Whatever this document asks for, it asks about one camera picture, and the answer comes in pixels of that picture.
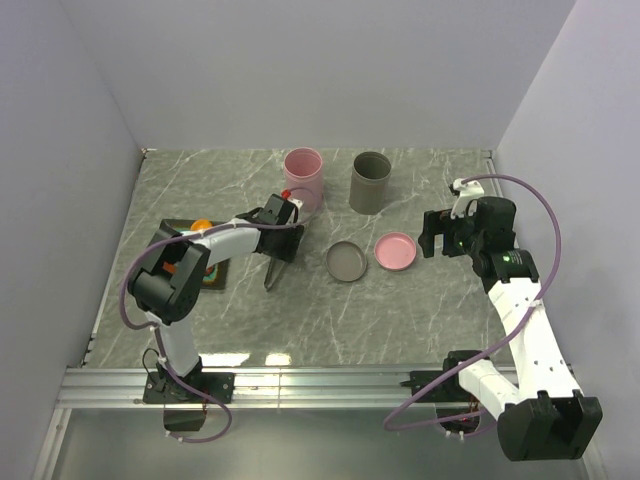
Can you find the metal tongs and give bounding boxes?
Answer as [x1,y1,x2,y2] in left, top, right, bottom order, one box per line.
[263,209,321,292]

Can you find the red shrimp piece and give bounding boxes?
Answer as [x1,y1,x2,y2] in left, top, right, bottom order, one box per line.
[163,262,177,275]

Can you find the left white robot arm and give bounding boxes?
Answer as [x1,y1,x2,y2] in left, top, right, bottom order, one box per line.
[119,190,310,402]

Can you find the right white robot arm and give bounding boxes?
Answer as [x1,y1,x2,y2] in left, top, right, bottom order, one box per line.
[418,196,603,461]

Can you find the pink round lid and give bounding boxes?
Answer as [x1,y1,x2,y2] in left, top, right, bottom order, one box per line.
[374,232,417,271]

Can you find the grey round lid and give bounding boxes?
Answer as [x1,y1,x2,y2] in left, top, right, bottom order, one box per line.
[325,240,368,283]

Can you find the pink cylindrical container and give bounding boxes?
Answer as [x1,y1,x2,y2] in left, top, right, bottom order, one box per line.
[283,148,323,212]

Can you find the black teal square plate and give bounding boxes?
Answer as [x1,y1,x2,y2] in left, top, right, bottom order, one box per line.
[160,219,230,291]

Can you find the grey cylindrical container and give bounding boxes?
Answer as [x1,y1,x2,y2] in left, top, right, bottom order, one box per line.
[349,151,392,215]

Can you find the orange fruit piece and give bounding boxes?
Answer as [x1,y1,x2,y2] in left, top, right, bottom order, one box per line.
[190,218,213,231]

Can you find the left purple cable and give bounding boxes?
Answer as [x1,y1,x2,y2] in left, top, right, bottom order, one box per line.
[121,187,316,444]

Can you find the purple cable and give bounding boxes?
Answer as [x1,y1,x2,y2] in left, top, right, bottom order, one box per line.
[121,187,316,444]
[382,173,561,444]

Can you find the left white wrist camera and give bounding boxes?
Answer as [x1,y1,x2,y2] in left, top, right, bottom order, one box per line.
[280,187,305,224]

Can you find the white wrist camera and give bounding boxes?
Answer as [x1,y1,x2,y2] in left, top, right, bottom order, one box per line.
[449,179,485,220]
[280,187,305,224]

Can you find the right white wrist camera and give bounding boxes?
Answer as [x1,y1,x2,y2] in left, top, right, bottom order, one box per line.
[449,179,485,220]

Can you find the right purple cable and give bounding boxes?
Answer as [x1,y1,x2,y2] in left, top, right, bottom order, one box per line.
[382,173,561,444]

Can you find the aluminium mounting rail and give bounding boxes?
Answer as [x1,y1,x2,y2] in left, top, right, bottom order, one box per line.
[55,364,441,410]

